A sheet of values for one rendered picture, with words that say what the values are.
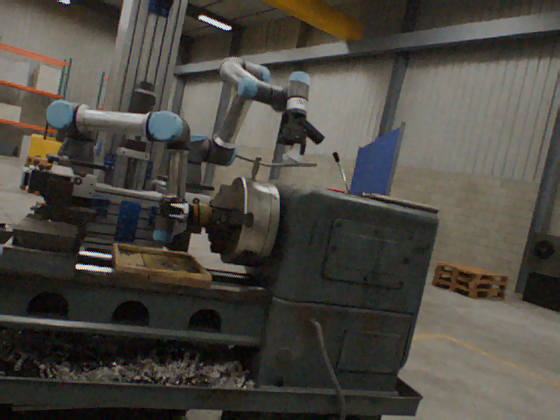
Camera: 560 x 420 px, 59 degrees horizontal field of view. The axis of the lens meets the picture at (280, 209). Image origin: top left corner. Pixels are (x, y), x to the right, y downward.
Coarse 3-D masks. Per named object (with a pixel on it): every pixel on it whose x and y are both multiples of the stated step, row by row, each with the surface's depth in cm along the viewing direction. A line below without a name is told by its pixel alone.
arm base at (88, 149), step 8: (72, 136) 206; (64, 144) 206; (72, 144) 206; (80, 144) 206; (88, 144) 209; (64, 152) 205; (72, 152) 205; (80, 152) 206; (88, 152) 209; (80, 160) 206; (88, 160) 209
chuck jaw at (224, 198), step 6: (222, 186) 181; (228, 186) 182; (222, 192) 180; (228, 192) 181; (216, 198) 178; (222, 198) 178; (228, 198) 179; (210, 204) 176; (216, 204) 176; (222, 204) 177; (228, 204) 178; (222, 210) 178; (228, 210) 178; (234, 210) 179
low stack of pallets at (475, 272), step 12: (444, 264) 890; (456, 264) 928; (456, 276) 871; (468, 276) 888; (480, 276) 926; (492, 276) 876; (504, 276) 907; (456, 288) 872; (468, 288) 852; (480, 288) 866; (492, 288) 928; (504, 288) 913
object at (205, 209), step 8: (192, 208) 169; (200, 208) 170; (208, 208) 171; (216, 208) 174; (192, 216) 168; (200, 216) 169; (208, 216) 170; (192, 224) 170; (200, 224) 170; (208, 224) 170
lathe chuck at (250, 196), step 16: (240, 192) 172; (256, 192) 168; (240, 208) 168; (256, 208) 165; (240, 224) 165; (256, 224) 164; (240, 240) 164; (256, 240) 165; (224, 256) 176; (240, 256) 168; (256, 256) 169
